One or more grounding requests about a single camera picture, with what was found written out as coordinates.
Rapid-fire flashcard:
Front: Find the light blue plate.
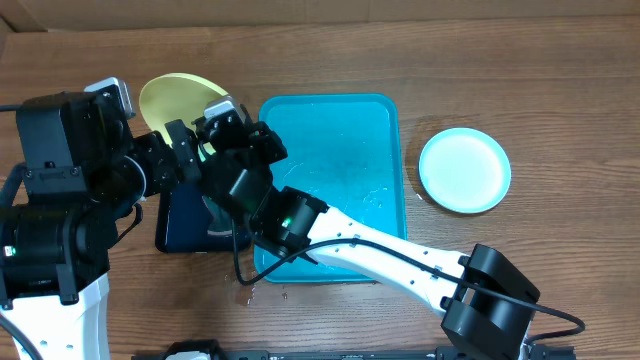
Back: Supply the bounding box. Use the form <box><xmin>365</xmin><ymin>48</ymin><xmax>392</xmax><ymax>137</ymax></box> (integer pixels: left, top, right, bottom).
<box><xmin>418</xmin><ymin>127</ymin><xmax>512</xmax><ymax>214</ymax></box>

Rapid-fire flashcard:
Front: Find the teal plastic tray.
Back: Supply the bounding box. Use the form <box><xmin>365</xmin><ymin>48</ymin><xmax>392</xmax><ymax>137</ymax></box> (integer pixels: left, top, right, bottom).
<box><xmin>253</xmin><ymin>93</ymin><xmax>408</xmax><ymax>284</ymax></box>

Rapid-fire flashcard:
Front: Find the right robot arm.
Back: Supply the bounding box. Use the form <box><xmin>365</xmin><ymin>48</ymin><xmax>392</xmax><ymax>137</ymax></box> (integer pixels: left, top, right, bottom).
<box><xmin>194</xmin><ymin>110</ymin><xmax>540</xmax><ymax>360</ymax></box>

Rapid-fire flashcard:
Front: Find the black plastic tray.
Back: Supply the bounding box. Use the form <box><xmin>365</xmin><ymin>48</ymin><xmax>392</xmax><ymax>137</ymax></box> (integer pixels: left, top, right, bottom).
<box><xmin>155</xmin><ymin>184</ymin><xmax>233</xmax><ymax>253</ymax></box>

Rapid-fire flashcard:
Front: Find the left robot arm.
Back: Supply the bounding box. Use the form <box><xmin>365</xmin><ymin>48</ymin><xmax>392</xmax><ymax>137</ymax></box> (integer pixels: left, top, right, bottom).
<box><xmin>1</xmin><ymin>83</ymin><xmax>198</xmax><ymax>359</ymax></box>

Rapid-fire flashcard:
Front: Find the green scouring sponge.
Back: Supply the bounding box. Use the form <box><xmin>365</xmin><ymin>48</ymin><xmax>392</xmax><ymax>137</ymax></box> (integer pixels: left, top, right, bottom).
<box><xmin>202</xmin><ymin>196</ymin><xmax>233</xmax><ymax>237</ymax></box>

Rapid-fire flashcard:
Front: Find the yellow-green plate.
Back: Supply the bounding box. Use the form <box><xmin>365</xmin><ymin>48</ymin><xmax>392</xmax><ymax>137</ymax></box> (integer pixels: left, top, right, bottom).
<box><xmin>139</xmin><ymin>73</ymin><xmax>228</xmax><ymax>145</ymax></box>

